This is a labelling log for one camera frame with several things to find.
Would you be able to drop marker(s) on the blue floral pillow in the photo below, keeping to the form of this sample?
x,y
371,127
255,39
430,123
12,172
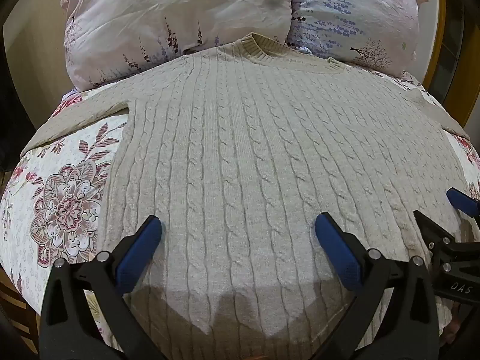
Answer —
x,y
356,18

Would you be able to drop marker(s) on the pink floral pillow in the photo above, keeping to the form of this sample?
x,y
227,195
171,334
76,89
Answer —
x,y
168,18

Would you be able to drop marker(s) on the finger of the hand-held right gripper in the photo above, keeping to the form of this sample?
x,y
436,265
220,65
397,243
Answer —
x,y
435,234
464,202

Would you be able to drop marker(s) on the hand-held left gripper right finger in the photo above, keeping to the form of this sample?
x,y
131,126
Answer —
x,y
339,255

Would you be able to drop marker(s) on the wooden bed frame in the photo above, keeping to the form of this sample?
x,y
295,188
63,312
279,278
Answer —
x,y
13,307

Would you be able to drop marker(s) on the floral bedsheet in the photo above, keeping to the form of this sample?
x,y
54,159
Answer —
x,y
56,195

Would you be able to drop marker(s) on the yellow wooden door frame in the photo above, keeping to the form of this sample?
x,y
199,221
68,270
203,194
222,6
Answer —
x,y
438,45

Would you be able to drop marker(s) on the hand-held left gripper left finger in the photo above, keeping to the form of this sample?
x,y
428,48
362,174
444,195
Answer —
x,y
139,255

